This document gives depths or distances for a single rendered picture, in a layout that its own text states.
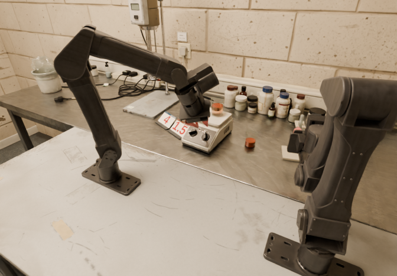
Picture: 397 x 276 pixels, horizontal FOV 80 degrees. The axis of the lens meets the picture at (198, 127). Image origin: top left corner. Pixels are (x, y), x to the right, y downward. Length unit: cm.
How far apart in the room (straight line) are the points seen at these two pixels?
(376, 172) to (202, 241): 63
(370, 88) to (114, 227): 62
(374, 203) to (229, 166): 43
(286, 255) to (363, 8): 99
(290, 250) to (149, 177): 45
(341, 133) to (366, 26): 87
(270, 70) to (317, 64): 22
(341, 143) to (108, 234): 55
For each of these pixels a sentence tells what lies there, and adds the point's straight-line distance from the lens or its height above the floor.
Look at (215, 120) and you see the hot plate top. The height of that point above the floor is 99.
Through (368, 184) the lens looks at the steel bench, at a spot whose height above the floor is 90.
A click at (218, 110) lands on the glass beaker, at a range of 93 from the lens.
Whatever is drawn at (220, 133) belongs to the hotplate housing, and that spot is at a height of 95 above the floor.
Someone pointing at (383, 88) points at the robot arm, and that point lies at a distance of 42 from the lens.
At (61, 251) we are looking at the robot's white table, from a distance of 70.
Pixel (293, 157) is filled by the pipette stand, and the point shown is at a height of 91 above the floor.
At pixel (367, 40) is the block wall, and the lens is 126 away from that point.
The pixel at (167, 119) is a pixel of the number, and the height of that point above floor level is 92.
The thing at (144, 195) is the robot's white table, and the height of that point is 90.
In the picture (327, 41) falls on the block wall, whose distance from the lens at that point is 126.
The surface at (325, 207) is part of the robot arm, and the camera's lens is 51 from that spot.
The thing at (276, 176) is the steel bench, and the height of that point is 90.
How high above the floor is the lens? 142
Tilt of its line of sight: 30 degrees down
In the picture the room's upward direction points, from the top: straight up
